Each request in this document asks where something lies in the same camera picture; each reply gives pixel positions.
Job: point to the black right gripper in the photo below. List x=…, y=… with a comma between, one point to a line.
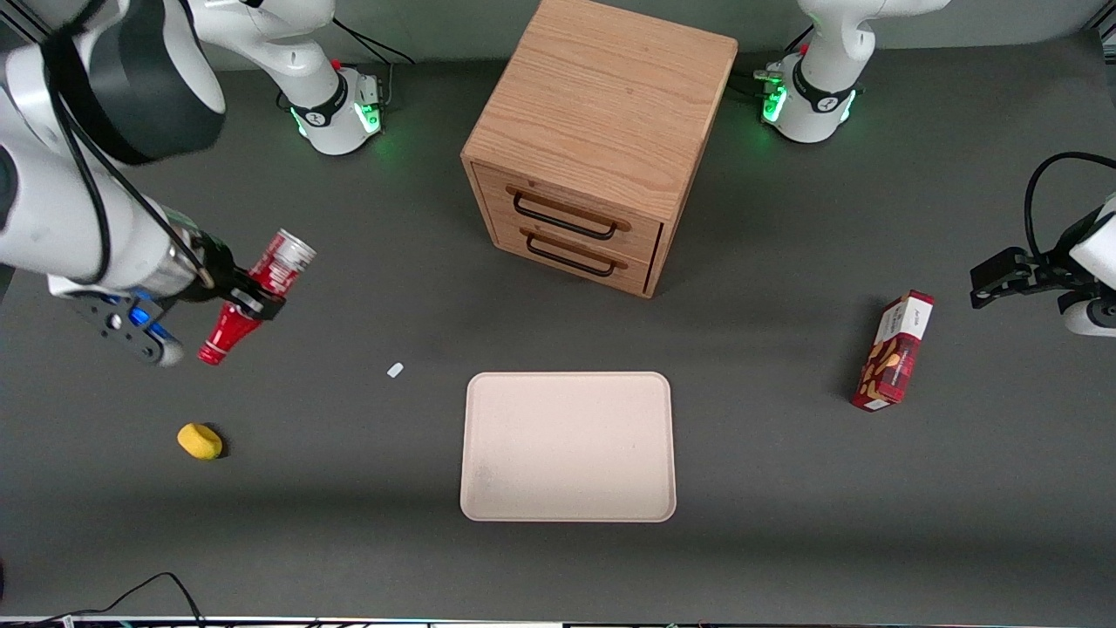
x=217, y=264

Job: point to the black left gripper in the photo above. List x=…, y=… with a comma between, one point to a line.
x=1049, y=266

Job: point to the red coke bottle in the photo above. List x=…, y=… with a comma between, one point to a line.
x=281, y=260

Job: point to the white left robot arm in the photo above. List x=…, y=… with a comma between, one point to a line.
x=819, y=92

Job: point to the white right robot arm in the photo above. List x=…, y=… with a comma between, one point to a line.
x=61, y=201

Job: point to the beige plastic tray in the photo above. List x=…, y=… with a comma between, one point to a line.
x=568, y=449

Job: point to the red snack box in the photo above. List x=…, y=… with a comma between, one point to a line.
x=894, y=353

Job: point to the yellow sponge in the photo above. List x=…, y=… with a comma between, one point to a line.
x=200, y=441

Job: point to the wooden drawer cabinet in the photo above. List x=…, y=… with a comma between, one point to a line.
x=602, y=105

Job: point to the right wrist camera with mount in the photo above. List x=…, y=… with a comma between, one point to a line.
x=122, y=327

